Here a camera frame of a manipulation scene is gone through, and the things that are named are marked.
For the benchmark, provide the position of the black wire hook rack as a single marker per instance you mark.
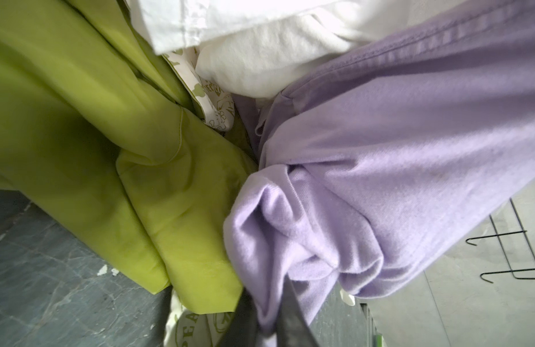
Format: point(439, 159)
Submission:
point(502, 238)

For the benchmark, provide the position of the floral patterned white cloth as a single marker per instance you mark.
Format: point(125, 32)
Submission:
point(215, 106)

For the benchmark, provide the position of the green cloth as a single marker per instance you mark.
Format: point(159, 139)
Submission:
point(102, 135)

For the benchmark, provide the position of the purple cloth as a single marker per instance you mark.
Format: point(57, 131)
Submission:
point(379, 161)

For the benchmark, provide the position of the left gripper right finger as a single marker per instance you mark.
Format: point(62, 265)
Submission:
point(292, 329)

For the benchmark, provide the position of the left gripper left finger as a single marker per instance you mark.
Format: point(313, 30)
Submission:
point(244, 328)

